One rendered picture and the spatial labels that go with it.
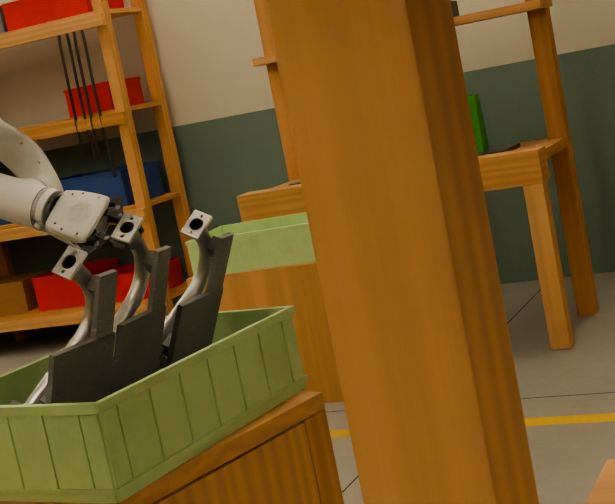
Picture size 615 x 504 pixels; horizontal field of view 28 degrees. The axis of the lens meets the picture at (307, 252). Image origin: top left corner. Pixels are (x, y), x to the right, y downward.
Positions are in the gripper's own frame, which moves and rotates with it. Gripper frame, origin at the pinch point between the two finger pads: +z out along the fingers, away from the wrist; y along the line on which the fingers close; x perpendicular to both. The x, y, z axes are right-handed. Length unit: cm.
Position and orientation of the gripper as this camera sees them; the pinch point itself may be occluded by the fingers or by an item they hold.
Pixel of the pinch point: (127, 233)
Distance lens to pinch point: 227.4
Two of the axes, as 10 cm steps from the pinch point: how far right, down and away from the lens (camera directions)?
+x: 1.9, 5.2, 8.3
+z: 9.0, 2.5, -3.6
